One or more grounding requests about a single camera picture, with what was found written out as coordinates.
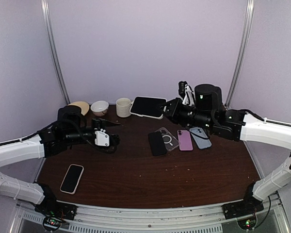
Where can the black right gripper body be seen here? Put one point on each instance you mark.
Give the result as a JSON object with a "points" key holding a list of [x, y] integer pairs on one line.
{"points": [[181, 117]]}

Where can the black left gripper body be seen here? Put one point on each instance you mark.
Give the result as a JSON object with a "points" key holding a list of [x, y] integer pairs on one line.
{"points": [[97, 123]]}

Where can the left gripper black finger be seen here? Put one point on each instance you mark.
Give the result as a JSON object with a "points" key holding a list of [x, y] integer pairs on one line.
{"points": [[108, 123], [112, 148]]}

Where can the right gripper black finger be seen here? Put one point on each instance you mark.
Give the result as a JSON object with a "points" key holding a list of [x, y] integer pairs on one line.
{"points": [[166, 104], [167, 114]]}

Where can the clear magsafe phone case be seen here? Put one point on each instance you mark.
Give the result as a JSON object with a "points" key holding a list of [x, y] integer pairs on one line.
{"points": [[169, 139]]}

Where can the black phone with dark case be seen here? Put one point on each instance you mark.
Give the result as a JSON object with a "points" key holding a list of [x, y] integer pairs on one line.
{"points": [[157, 145]]}

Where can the light blue phone case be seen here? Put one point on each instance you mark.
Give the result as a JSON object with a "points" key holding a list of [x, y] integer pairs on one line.
{"points": [[201, 139]]}

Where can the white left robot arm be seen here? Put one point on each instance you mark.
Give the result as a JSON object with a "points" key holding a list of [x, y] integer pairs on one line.
{"points": [[69, 129]]}

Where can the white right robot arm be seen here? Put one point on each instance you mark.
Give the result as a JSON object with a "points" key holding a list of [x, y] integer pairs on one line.
{"points": [[202, 107]]}

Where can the white ceramic bowl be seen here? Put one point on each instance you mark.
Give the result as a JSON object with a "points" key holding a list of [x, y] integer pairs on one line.
{"points": [[99, 108]]}

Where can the beige ceramic plate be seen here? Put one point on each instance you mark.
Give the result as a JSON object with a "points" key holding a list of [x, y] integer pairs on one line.
{"points": [[83, 105]]}

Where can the white ceramic mug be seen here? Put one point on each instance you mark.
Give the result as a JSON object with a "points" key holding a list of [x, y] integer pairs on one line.
{"points": [[123, 106]]}

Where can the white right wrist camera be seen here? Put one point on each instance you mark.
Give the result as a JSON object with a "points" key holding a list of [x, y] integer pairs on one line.
{"points": [[188, 96]]}

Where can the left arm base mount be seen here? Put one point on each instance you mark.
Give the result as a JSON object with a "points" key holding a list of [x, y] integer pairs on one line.
{"points": [[55, 213]]}

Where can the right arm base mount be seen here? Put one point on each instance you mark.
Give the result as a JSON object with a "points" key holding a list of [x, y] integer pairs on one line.
{"points": [[245, 210]]}

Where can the left aluminium frame post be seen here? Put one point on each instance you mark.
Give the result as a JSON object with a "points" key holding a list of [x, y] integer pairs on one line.
{"points": [[53, 50]]}

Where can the aluminium frame post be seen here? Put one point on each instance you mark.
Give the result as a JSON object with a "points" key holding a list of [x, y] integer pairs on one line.
{"points": [[248, 20], [53, 50]]}

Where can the right aluminium frame post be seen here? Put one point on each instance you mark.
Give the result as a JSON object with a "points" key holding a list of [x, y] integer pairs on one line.
{"points": [[248, 20]]}

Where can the aluminium front rail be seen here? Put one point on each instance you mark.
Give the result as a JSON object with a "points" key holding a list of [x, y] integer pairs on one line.
{"points": [[202, 219]]}

